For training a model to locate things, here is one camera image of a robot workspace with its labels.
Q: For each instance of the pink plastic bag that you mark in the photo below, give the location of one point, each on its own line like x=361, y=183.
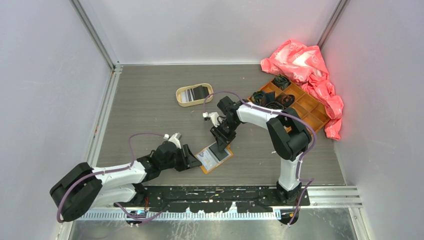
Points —
x=304, y=65

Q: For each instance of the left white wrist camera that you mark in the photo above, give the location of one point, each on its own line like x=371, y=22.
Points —
x=175, y=139

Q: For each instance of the orange compartment organizer box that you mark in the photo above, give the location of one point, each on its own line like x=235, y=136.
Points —
x=307, y=107

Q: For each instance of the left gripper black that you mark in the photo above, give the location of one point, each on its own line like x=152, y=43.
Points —
x=189, y=159

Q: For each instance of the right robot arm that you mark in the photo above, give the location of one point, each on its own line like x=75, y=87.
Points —
x=289, y=135

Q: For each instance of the dark rolled item left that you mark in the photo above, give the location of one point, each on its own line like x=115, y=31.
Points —
x=262, y=98

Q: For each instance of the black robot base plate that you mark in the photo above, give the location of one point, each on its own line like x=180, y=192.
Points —
x=213, y=199

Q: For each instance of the stack of striped cards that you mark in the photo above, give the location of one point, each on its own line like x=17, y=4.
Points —
x=187, y=95

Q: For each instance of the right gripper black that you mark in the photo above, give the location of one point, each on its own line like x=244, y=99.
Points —
x=222, y=139

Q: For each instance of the orange card holder wallet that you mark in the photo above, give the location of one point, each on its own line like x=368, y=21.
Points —
x=208, y=161

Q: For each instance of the dark rolled item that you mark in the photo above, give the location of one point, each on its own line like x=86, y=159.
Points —
x=274, y=106
x=262, y=98
x=281, y=81
x=286, y=100

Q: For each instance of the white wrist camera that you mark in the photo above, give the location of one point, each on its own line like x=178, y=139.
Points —
x=175, y=139
x=213, y=117

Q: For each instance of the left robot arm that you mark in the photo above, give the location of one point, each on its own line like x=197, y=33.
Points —
x=85, y=187

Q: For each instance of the beige oval tray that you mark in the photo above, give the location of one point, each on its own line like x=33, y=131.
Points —
x=196, y=102

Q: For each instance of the dark rolled item lower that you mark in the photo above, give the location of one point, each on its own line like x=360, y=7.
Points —
x=274, y=106

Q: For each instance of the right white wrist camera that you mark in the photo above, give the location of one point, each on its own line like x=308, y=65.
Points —
x=213, y=117

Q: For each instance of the dark rolled item right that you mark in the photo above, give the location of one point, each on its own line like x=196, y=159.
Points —
x=286, y=100

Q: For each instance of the dark rolled item upper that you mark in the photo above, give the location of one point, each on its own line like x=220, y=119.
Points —
x=281, y=81

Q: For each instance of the aluminium front rail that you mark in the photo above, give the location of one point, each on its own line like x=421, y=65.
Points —
x=321, y=197

